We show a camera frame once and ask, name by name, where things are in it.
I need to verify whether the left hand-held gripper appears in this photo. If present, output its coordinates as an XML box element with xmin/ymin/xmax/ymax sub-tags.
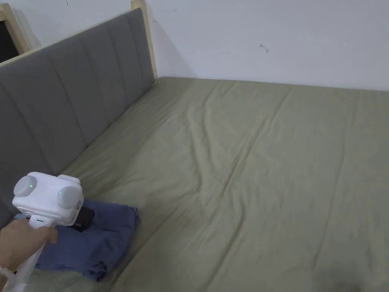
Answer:
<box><xmin>11</xmin><ymin>171</ymin><xmax>95</xmax><ymax>292</ymax></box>

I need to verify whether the dark blue shirt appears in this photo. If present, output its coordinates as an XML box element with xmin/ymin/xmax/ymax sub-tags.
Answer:
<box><xmin>34</xmin><ymin>199</ymin><xmax>141</xmax><ymax>282</ymax></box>

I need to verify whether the person's left hand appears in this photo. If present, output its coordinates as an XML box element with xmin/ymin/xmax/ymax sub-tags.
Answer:
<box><xmin>0</xmin><ymin>217</ymin><xmax>59</xmax><ymax>273</ymax></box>

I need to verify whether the grey padded headboard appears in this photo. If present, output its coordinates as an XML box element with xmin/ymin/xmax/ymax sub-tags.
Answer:
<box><xmin>0</xmin><ymin>7</ymin><xmax>154</xmax><ymax>232</ymax></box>

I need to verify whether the wooden framed dark board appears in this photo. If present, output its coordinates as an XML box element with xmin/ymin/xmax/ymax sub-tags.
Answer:
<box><xmin>0</xmin><ymin>0</ymin><xmax>33</xmax><ymax>63</ymax></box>

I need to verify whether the bed with pale green sheet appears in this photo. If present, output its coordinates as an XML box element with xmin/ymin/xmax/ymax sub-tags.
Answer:
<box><xmin>21</xmin><ymin>76</ymin><xmax>389</xmax><ymax>292</ymax></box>

